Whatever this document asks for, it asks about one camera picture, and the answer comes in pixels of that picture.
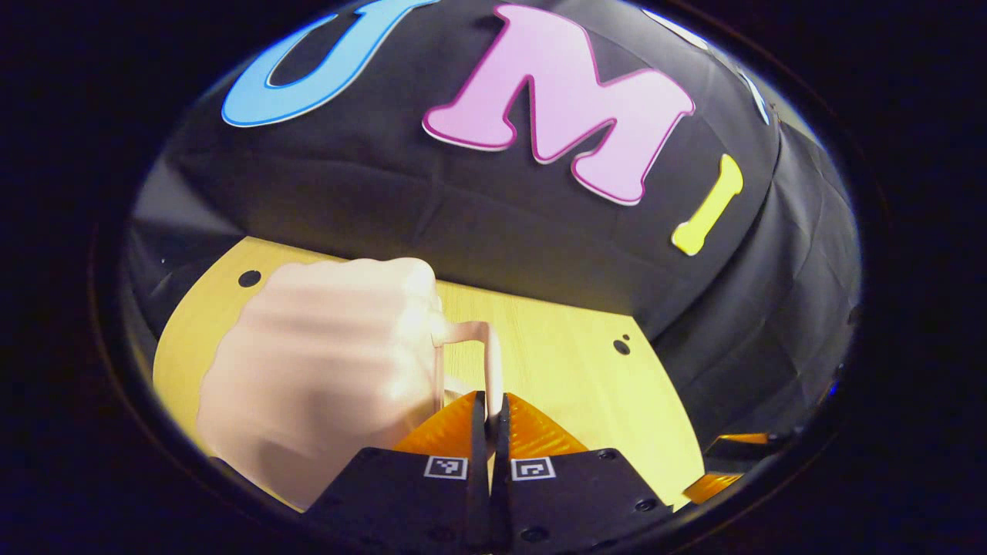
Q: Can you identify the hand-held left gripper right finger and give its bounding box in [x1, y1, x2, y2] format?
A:
[490, 392, 681, 553]

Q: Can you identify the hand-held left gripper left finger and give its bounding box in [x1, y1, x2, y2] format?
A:
[304, 389, 492, 553]

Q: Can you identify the black backdrop cloth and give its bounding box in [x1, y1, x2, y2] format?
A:
[123, 0, 864, 457]

